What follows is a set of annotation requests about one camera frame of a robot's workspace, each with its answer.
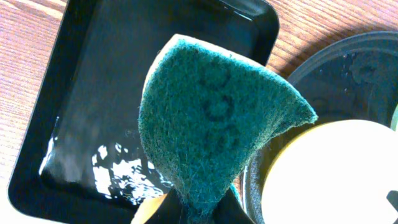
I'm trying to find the pale green plate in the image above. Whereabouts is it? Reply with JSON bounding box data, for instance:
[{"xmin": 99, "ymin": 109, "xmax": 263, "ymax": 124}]
[{"xmin": 390, "ymin": 105, "xmax": 398, "ymax": 131}]

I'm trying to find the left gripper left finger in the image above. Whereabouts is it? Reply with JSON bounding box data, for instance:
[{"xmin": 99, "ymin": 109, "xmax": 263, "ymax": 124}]
[{"xmin": 145, "ymin": 189, "xmax": 187, "ymax": 224}]

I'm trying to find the black round tray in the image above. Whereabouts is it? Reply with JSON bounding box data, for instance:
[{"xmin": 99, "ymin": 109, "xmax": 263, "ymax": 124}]
[{"xmin": 243, "ymin": 32, "xmax": 397, "ymax": 223}]

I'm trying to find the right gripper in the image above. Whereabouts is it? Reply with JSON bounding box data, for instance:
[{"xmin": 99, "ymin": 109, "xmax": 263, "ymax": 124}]
[{"xmin": 386, "ymin": 190, "xmax": 398, "ymax": 211}]

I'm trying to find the black rectangular tray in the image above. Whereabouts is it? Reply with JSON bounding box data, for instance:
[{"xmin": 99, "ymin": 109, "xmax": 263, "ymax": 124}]
[{"xmin": 7, "ymin": 0, "xmax": 279, "ymax": 223}]

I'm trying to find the yellow plate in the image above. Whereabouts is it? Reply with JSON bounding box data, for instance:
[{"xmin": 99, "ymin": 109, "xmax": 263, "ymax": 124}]
[{"xmin": 261, "ymin": 120, "xmax": 397, "ymax": 224}]

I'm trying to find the green yellow sponge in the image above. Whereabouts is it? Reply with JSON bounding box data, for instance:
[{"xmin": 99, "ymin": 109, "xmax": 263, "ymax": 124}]
[{"xmin": 138, "ymin": 34, "xmax": 318, "ymax": 223}]

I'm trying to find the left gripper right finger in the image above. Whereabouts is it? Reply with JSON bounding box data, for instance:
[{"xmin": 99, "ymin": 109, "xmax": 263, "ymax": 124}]
[{"xmin": 214, "ymin": 189, "xmax": 254, "ymax": 224}]

